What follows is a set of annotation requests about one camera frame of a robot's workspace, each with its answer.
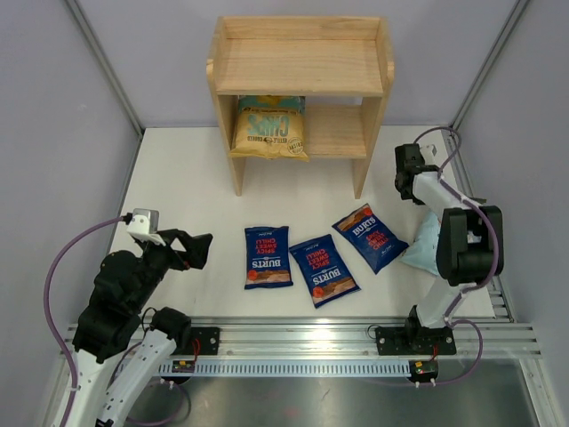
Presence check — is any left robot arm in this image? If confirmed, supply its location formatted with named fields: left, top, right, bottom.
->
left=66, top=229, right=213, bottom=426

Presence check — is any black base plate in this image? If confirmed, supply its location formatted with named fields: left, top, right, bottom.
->
left=374, top=326, right=457, bottom=356
left=173, top=326, right=220, bottom=357

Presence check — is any purple cable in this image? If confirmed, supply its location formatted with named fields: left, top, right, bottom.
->
left=46, top=215, right=132, bottom=427
left=413, top=126, right=494, bottom=392

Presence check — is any left blue Burts chips bag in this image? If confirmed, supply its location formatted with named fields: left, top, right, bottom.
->
left=244, top=226, right=293, bottom=290

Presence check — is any wooden two-tier shelf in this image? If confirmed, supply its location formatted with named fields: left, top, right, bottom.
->
left=206, top=15, right=395, bottom=198

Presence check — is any blue burts chips bag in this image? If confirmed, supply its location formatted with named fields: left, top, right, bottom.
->
left=244, top=226, right=293, bottom=290
left=289, top=234, right=360, bottom=309
left=333, top=204, right=409, bottom=274

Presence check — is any right blue Burts chips bag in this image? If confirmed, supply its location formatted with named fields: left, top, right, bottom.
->
left=333, top=204, right=409, bottom=274

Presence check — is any aluminium frame post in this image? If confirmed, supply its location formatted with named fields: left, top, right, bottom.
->
left=450, top=0, right=533, bottom=131
left=62, top=0, right=145, bottom=141

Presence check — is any large yellow kettle chips bag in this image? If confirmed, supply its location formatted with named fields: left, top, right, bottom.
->
left=229, top=95, right=309, bottom=162

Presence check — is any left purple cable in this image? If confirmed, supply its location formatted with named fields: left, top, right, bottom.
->
left=46, top=215, right=132, bottom=427

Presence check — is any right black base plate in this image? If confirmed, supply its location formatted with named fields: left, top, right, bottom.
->
left=374, top=326, right=457, bottom=356

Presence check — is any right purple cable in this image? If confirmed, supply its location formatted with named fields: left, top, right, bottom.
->
left=413, top=126, right=494, bottom=392

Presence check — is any light blue cassava chips bag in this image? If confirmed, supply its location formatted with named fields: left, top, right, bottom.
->
left=400, top=211, right=441, bottom=276

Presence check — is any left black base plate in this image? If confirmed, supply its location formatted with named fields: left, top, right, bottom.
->
left=173, top=326, right=220, bottom=357

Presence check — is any right aluminium frame post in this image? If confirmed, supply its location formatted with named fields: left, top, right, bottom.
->
left=450, top=0, right=533, bottom=131

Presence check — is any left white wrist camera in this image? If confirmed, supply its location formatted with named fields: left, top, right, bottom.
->
left=126, top=208, right=165, bottom=246

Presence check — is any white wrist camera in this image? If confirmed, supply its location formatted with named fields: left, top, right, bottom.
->
left=420, top=144, right=437, bottom=163
left=126, top=208, right=165, bottom=246

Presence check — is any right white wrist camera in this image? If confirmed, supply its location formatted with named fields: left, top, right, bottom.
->
left=420, top=144, right=437, bottom=163

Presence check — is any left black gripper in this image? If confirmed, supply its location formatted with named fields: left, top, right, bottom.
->
left=130, top=229, right=212, bottom=311

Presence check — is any left aluminium frame post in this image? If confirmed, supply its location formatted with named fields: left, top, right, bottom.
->
left=62, top=0, right=145, bottom=141

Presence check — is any middle blue Burts chips bag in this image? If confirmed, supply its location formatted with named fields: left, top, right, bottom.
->
left=289, top=234, right=360, bottom=309

